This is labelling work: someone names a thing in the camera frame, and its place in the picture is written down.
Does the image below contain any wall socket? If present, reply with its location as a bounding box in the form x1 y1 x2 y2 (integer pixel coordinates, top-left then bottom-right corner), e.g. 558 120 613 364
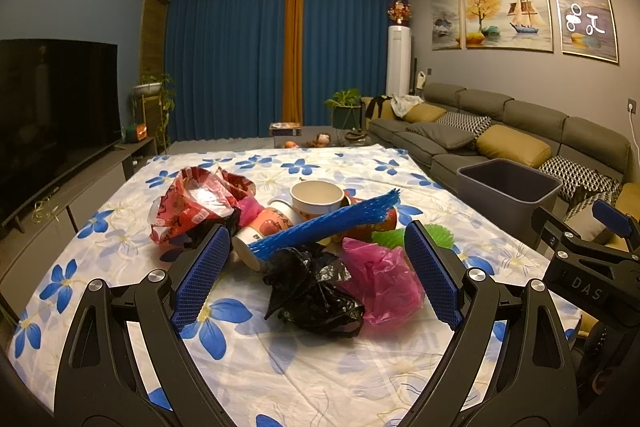
627 98 637 114

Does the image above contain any flower decoration on conditioner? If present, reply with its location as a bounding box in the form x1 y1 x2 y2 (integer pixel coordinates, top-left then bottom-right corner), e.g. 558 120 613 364
387 0 412 26

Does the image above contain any black plastic bag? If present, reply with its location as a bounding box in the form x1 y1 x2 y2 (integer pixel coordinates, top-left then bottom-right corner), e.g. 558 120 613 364
262 243 364 338

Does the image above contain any orange curtain strip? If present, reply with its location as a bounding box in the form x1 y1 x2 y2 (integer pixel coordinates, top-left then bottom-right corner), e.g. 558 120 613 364
282 0 304 124

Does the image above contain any potted green floor plant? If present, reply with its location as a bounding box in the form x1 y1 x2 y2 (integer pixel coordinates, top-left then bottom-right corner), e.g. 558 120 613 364
324 88 362 130

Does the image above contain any white standing air conditioner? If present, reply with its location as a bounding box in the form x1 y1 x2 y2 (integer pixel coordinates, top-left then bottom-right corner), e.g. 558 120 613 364
386 25 411 96

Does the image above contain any patterned cushion far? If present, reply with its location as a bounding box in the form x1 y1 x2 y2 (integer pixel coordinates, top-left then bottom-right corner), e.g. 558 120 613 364
436 112 492 139

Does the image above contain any grey trash bin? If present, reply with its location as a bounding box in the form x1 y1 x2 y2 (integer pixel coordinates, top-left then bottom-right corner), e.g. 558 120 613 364
457 159 562 249

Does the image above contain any white paper cup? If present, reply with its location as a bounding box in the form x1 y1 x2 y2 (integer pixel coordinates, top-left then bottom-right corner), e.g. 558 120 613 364
290 181 345 219

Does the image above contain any patterned cushion near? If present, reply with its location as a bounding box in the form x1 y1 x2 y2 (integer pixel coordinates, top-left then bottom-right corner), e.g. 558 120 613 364
538 156 622 202

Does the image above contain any yellow cushion far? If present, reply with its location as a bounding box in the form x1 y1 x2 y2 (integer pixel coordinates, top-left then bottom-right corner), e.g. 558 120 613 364
404 103 447 124

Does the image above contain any floral blue white tablecloth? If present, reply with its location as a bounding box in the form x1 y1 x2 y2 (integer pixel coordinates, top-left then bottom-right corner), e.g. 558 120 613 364
8 146 547 426

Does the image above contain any yellow cushion middle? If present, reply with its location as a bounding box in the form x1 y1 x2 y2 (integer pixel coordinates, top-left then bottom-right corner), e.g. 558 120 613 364
476 124 552 168

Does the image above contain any grey cushion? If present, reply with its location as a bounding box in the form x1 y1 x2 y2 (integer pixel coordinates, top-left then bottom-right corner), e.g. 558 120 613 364
407 121 475 150

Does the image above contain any orange printed paper cup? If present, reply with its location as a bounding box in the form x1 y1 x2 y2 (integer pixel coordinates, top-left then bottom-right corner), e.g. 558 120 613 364
231 199 303 272

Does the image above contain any red gold paper cup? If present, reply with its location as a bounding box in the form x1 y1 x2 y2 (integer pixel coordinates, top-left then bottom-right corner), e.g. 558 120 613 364
331 208 397 243

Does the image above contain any orange device on cabinet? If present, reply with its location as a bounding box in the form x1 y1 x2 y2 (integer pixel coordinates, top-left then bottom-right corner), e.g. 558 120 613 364
124 124 148 143

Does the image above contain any black television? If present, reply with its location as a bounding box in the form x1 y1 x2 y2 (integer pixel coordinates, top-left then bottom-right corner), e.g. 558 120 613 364
1 39 122 227

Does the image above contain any patterned cushion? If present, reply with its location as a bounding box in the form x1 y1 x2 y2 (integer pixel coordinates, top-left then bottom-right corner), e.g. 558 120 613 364
538 156 622 202
436 112 492 139

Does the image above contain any yellow cushion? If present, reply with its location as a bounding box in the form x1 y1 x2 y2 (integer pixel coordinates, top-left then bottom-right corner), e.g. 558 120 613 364
404 103 447 124
476 124 552 168

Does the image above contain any box on coffee table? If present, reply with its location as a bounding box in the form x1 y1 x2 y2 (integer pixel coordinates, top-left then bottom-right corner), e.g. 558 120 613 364
269 121 303 138

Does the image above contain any pink plastic bag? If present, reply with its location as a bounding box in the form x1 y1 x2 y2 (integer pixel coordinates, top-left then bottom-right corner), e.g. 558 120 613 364
338 237 424 334

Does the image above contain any left landscape painting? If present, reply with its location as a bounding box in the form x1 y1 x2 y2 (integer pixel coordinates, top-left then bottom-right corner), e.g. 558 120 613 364
431 0 461 51

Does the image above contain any grey tv cabinet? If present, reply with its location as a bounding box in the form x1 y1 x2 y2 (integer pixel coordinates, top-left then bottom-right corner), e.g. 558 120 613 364
1 138 157 324

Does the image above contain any white cloth on sofa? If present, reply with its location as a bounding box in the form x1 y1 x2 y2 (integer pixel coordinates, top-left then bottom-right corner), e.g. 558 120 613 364
390 94 423 118

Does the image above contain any blue curtain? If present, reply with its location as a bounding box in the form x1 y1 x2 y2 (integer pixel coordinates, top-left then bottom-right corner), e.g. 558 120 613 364
165 0 408 141

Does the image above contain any middle sailboat tree painting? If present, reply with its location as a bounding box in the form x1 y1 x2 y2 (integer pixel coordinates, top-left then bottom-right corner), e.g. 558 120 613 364
462 0 553 53

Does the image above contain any red snack bag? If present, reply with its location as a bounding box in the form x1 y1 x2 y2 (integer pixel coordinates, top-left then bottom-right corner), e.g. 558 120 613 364
149 167 256 244

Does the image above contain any plant on wooden stand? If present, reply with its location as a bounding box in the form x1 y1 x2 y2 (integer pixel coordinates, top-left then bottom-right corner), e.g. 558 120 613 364
131 72 176 150

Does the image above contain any right painting with characters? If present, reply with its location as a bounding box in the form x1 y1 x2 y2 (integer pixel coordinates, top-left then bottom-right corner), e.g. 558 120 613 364
555 0 620 64

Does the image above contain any grey sectional sofa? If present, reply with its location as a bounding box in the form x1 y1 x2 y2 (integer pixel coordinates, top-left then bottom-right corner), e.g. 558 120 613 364
361 82 639 249

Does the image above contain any blue foam net sleeve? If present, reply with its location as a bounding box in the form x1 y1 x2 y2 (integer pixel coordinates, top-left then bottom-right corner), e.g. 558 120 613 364
248 188 400 261

